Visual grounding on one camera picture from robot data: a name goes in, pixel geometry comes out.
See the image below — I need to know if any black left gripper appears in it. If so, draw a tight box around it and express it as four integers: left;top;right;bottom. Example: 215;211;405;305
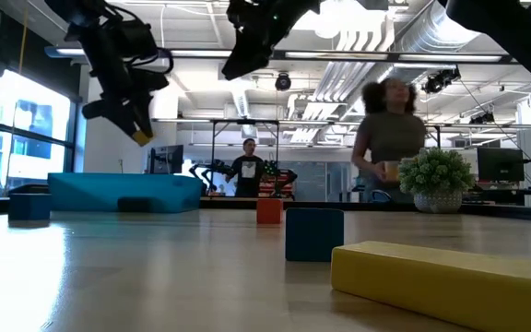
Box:
65;20;170;138

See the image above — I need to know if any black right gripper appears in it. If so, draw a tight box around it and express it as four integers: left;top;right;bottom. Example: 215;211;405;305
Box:
221;0;322;82

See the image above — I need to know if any short yellow block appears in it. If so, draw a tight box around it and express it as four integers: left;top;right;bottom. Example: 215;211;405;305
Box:
131;129;155;148

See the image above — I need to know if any red cube block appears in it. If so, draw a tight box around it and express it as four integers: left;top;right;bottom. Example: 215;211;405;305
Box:
255;197;285;226

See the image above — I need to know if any blue rectangular block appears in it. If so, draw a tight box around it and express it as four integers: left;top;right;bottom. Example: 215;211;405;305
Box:
285;207;346;263

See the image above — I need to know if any long yellow block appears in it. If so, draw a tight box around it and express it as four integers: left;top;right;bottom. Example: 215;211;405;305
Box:
330;240;531;332

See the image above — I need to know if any black ceiling spotlight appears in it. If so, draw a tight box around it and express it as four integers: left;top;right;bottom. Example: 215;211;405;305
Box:
274;72;292;92
421;66;463;96
470;110;495;125

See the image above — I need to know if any black computer monitor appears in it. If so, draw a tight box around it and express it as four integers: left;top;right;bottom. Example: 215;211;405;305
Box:
477;147;525;183
148;144;185;175

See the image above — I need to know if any blue plastic bin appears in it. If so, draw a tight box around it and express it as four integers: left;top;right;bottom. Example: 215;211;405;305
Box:
47;172;205;214

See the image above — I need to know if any large window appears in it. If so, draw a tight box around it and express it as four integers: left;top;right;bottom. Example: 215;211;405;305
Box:
0;68;80;195

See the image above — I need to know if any person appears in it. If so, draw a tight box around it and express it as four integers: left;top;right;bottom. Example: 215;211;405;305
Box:
350;77;429;204
225;137;266;198

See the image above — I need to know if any red and black robot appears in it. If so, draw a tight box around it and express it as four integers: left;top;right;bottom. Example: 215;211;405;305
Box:
259;160;299;199

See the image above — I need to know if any blue cube block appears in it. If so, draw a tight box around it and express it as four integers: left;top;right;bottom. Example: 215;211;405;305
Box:
7;184;52;222

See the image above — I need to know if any tan cup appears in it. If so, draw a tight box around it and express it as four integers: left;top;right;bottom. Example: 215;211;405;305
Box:
382;160;401;183

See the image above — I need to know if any blue chair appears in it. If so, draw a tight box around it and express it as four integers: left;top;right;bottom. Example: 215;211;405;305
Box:
369;189;394;204

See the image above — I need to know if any potted green plant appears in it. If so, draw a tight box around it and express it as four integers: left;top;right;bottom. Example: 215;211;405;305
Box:
396;147;477;214

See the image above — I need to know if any black background rig frame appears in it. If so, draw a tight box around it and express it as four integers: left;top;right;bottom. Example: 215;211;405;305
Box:
209;118;280;185
424;122;443;151

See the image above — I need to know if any silver ventilation duct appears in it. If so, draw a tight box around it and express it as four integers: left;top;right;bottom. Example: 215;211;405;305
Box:
378;0;483;96

